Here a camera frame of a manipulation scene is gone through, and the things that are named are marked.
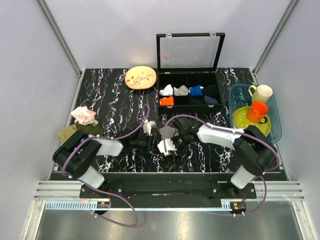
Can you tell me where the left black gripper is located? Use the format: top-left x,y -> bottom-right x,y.
130,133 -> 164,156

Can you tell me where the grey underwear with cream waistband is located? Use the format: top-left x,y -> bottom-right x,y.
159,126 -> 179,140

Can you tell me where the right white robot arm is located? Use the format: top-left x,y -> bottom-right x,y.
171,116 -> 279,199

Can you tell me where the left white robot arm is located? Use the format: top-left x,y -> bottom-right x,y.
52,130 -> 161,198

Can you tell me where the orange rolled underwear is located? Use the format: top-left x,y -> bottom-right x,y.
159,96 -> 174,106

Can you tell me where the navy rolled underwear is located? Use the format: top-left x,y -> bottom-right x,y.
204,95 -> 219,105

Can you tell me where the grey rolled underwear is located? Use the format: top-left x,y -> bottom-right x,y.
173,85 -> 189,96

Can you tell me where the blue rolled underwear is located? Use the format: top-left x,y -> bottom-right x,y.
188,85 -> 204,96

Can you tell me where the white rolled underwear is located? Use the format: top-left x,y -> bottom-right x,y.
159,84 -> 174,96

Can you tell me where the black rolled underwear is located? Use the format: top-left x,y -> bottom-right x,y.
202,84 -> 220,98

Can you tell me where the pink and white underwear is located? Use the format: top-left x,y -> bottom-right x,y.
70,106 -> 97,125

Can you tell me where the olive and khaki underwear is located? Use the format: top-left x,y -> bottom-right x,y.
56,120 -> 104,144

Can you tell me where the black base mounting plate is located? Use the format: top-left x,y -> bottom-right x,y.
79,172 -> 257,208

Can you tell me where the green dotted plate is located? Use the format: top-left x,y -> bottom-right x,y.
232,106 -> 272,137

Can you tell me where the oval painted wooden plate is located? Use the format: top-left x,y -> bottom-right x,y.
124,66 -> 157,90

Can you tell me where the teal transparent plastic bin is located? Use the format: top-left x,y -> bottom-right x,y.
228,83 -> 282,144

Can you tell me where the black compartment storage box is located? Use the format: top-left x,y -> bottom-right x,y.
156,32 -> 226,115

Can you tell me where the orange mug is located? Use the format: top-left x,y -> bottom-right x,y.
246,100 -> 269,124

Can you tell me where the cream yellow mug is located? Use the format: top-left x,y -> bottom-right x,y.
248,84 -> 273,103

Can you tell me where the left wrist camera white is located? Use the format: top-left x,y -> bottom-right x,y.
143,120 -> 156,136

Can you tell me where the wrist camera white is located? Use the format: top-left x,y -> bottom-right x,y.
157,138 -> 177,156
143,120 -> 156,136

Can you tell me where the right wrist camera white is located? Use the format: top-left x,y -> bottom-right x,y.
157,138 -> 177,156

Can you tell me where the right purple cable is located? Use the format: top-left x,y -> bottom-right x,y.
162,114 -> 281,217

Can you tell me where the aluminium frame post left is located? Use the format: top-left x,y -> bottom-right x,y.
37,0 -> 83,76

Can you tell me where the aluminium frame post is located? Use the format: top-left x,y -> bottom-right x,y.
252,0 -> 300,74
37,0 -> 83,76

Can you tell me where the aluminium frame post right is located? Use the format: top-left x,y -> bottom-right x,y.
252,0 -> 300,74

